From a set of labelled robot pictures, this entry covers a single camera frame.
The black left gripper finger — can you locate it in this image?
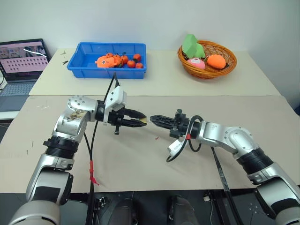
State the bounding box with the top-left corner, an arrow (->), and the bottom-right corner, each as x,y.
123,108 -> 148,120
120,118 -> 147,128

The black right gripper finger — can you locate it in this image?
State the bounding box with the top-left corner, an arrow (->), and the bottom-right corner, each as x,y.
152,120 -> 175,129
150,114 -> 176,123

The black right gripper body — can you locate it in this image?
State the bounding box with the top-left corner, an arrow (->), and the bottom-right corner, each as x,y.
169,108 -> 191,139

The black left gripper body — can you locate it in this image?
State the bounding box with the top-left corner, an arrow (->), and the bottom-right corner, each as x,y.
108,108 -> 128,136

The brown wicker basket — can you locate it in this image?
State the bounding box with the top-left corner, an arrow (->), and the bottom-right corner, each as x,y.
177,40 -> 238,80

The blue plastic bin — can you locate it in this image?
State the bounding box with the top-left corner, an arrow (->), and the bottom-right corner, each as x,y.
67,42 -> 148,80

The pink round plush toy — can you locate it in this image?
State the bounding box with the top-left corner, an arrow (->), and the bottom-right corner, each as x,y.
186,58 -> 207,70

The orange plush fruit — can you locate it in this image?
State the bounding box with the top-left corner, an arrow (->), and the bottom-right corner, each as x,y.
206,54 -> 227,69

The dark green plush block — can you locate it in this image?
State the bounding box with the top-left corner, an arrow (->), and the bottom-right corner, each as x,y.
182,34 -> 199,59

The grey laptop computer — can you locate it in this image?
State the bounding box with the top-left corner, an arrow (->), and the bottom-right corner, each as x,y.
0,38 -> 50,113

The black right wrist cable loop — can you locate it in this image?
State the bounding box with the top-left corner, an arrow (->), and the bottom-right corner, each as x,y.
165,115 -> 205,163

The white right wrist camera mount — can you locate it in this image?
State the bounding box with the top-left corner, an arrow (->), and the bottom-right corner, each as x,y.
167,138 -> 186,157

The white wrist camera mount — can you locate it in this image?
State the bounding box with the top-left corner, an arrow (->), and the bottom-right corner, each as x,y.
167,138 -> 186,157
102,86 -> 128,126

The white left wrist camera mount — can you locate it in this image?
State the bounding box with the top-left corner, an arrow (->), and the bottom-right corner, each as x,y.
102,86 -> 128,126

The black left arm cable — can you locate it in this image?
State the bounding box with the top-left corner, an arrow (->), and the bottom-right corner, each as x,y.
83,72 -> 123,225

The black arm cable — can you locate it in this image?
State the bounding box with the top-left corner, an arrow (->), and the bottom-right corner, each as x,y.
210,146 -> 244,225
83,72 -> 123,225

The red tape on cable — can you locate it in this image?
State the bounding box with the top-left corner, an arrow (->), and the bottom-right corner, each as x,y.
88,160 -> 100,186

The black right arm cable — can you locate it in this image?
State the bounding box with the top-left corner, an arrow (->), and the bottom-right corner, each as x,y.
210,146 -> 244,225

